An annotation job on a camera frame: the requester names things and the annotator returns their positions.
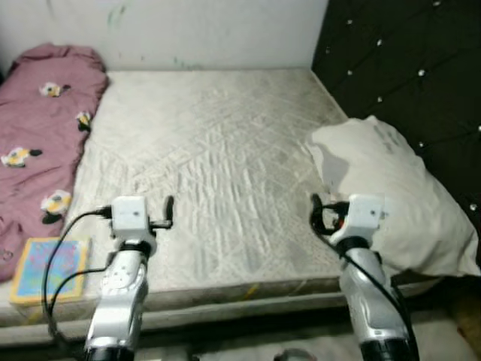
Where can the white pillow with tree print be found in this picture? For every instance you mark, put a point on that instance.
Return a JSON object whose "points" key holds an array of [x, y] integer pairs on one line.
{"points": [[391, 188]]}

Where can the colourful children's book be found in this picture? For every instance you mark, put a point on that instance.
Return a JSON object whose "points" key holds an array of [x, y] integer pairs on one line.
{"points": [[45, 271]]}

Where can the pink cartoon print quilt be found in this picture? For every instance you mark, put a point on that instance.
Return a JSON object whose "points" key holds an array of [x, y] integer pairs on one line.
{"points": [[37, 113]]}

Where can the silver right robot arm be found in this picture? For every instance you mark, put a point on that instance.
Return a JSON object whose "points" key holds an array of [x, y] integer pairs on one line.
{"points": [[372, 308]]}

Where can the white quilted mattress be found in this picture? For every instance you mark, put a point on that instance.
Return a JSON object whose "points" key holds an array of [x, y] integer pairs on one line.
{"points": [[210, 135]]}

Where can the robot right leg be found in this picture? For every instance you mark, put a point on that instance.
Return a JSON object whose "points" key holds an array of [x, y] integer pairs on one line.
{"points": [[297, 356]]}

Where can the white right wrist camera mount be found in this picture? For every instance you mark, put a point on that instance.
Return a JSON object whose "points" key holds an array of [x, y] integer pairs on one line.
{"points": [[364, 218]]}

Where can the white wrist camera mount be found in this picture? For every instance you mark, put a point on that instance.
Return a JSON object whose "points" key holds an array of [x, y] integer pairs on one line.
{"points": [[364, 218], [129, 218]]}

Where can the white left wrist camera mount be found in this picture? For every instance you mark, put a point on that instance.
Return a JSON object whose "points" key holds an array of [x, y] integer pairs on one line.
{"points": [[129, 218]]}

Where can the dark bed frame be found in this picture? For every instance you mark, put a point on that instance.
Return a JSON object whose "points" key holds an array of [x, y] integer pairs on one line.
{"points": [[225, 308]]}

